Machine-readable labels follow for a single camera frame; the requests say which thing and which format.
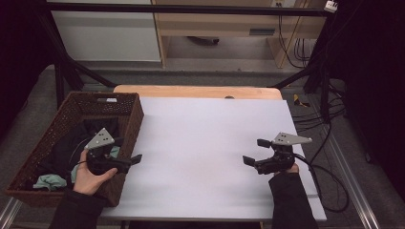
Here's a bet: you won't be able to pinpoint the brown wicker basket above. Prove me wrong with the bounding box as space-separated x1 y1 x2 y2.
4 91 145 208

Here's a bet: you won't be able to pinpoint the black metal frame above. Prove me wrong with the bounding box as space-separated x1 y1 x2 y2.
37 1 339 124

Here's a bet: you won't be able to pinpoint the mint green cloth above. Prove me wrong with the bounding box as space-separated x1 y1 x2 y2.
32 145 122 192

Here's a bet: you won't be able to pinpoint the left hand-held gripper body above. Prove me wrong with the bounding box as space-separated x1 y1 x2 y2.
83 127 132 177

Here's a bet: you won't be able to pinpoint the yellow and black object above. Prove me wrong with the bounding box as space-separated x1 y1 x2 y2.
292 94 311 109

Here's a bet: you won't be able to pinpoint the black hanging cables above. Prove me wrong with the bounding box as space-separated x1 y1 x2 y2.
277 13 314 70

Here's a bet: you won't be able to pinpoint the person's right hand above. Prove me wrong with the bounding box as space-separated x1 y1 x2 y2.
273 163 300 177

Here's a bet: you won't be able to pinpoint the black curtain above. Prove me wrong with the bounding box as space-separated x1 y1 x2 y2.
313 0 405 204
0 0 66 141

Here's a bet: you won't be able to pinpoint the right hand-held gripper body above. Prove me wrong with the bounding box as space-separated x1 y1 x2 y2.
253 132 313 176

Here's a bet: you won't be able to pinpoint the silver metal rail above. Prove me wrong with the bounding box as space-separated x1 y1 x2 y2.
327 132 382 229
0 197 24 229

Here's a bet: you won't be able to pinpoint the black floor cables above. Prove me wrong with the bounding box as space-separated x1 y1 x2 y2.
291 79 349 135

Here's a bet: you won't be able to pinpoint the white table board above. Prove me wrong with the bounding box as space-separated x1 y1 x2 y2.
99 96 328 222

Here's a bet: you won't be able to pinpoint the white cabinet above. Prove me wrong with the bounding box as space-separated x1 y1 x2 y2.
47 0 161 63

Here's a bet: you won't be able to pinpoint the white power strip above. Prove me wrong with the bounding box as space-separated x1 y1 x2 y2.
324 0 339 14

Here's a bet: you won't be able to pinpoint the dark clothing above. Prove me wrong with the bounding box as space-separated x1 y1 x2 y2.
23 117 121 192

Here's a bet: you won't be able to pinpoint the person's left hand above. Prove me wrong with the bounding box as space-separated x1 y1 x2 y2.
72 149 118 197

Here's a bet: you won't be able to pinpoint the wooden table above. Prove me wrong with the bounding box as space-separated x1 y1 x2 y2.
113 84 284 101

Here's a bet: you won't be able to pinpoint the light wooden desk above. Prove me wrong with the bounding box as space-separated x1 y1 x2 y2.
152 0 328 70

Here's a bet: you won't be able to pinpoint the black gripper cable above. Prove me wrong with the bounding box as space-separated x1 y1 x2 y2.
294 153 351 214

